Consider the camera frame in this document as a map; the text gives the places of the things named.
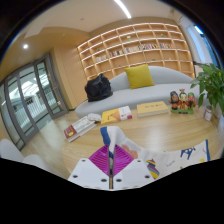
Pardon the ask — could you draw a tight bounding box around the small white and red cup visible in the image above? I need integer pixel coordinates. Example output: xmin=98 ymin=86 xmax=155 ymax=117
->
xmin=203 ymin=105 xmax=214 ymax=122

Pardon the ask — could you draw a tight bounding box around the dark-framed window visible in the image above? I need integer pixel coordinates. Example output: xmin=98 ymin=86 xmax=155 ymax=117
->
xmin=186 ymin=23 xmax=223 ymax=69

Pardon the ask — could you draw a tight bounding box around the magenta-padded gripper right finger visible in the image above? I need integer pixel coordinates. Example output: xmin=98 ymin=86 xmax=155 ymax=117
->
xmin=111 ymin=143 xmax=156 ymax=191

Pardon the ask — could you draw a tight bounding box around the wooden wall shelf unit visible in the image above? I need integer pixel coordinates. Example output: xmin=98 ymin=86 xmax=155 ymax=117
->
xmin=76 ymin=22 xmax=196 ymax=81

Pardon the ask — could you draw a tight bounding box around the grey curved sofa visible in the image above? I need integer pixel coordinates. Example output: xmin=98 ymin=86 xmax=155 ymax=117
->
xmin=74 ymin=65 xmax=201 ymax=120

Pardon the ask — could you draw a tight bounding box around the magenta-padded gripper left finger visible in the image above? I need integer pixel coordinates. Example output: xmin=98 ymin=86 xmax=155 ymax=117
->
xmin=67 ymin=143 xmax=111 ymax=191

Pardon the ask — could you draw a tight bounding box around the small white crumpled packet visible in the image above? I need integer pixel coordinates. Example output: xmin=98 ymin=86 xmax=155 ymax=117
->
xmin=86 ymin=112 xmax=102 ymax=123

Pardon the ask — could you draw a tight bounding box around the black bag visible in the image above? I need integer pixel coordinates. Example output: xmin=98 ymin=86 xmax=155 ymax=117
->
xmin=84 ymin=73 xmax=114 ymax=103

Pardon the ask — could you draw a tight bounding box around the yellow cushion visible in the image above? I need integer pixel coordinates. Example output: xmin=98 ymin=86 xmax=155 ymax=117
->
xmin=124 ymin=63 xmax=156 ymax=90

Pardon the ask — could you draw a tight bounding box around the white printed towel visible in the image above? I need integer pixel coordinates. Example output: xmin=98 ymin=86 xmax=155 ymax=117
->
xmin=99 ymin=125 xmax=212 ymax=181

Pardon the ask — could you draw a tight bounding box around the glass double door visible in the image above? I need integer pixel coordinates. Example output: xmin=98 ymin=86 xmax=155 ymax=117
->
xmin=0 ymin=53 xmax=70 ymax=152

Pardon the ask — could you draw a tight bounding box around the yellow flat book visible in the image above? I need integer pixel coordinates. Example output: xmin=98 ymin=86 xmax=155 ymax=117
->
xmin=136 ymin=100 xmax=170 ymax=119

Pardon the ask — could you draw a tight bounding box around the potted green plant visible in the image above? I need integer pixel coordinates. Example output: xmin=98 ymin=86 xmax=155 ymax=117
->
xmin=189 ymin=62 xmax=224 ymax=135

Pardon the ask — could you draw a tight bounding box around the colourful figurine group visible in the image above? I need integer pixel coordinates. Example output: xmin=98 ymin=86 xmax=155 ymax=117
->
xmin=167 ymin=88 xmax=199 ymax=115

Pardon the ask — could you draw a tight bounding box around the long ceiling light strip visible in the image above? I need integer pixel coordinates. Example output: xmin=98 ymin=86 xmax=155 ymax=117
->
xmin=113 ymin=0 xmax=133 ymax=20

